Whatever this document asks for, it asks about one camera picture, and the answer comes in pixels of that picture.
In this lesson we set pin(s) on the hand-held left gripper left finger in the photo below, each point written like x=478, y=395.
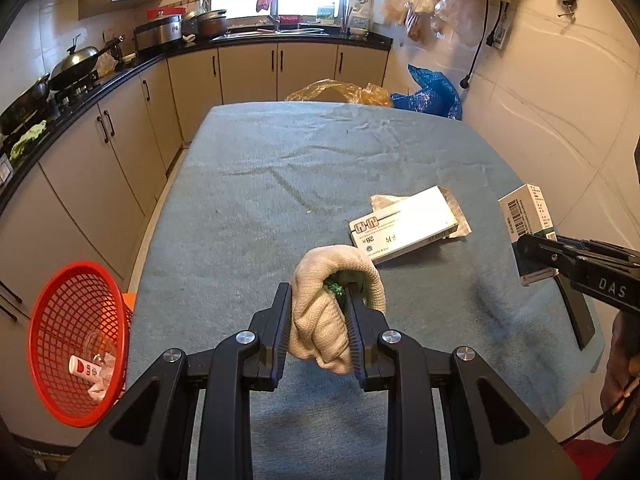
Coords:
x=280, y=330

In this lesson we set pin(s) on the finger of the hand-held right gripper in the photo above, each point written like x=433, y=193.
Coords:
x=542, y=255

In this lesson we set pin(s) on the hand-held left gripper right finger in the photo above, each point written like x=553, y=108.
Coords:
x=357, y=340

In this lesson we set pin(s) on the white medicine box with barcode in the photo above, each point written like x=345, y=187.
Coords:
x=525, y=210

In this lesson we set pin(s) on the beige knitted glove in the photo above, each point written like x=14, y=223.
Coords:
x=325, y=280

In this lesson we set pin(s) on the small white bottle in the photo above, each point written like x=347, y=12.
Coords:
x=82, y=366

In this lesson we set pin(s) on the red plastic basket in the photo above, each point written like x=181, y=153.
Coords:
x=55, y=310

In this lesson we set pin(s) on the person's right hand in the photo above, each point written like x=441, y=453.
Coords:
x=622, y=360

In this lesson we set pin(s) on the flat white carton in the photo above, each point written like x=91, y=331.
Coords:
x=400, y=230

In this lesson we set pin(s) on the blue grey tablecloth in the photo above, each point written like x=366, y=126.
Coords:
x=300, y=185

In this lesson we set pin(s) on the orange plastic stool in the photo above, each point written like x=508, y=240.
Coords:
x=129, y=302

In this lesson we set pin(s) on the person's red garment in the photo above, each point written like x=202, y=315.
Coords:
x=595, y=460

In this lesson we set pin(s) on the blue plastic bag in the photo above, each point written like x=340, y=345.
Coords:
x=430, y=92

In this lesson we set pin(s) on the white power strip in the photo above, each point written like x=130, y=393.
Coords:
x=501, y=35

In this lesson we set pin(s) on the yellow clear plastic bag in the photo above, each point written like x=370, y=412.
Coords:
x=325, y=91

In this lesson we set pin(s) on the clear hanging plastic bag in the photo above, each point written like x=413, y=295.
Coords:
x=465, y=15

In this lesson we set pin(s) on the beige base cabinets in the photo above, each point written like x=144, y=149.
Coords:
x=125, y=125

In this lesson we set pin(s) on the brown hanging plastic bag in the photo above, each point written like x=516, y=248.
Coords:
x=420, y=20

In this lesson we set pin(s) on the black kitchen counter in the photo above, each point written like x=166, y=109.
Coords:
x=370, y=40

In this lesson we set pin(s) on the cream hanging cloth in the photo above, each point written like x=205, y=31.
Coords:
x=397, y=2

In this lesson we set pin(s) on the black gas stove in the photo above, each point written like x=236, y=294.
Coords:
x=80, y=91

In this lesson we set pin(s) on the brown cooking pot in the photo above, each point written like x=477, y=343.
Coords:
x=210, y=24

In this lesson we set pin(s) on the green leafy vegetables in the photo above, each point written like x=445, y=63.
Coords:
x=27, y=142

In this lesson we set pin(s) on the crumpled plastic bag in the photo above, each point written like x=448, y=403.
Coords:
x=106, y=63

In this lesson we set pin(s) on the steel sink faucet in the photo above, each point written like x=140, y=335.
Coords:
x=274, y=10

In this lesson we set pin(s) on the green dish soap container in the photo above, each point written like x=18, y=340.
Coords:
x=326, y=12

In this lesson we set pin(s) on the large steel pot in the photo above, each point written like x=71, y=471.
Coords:
x=157, y=32

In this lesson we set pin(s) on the pink rubber glove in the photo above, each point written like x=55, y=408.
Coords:
x=265, y=0

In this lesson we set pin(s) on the wok with lid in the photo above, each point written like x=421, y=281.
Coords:
x=75, y=60

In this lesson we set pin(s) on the black frying pan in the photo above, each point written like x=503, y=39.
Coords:
x=25, y=105

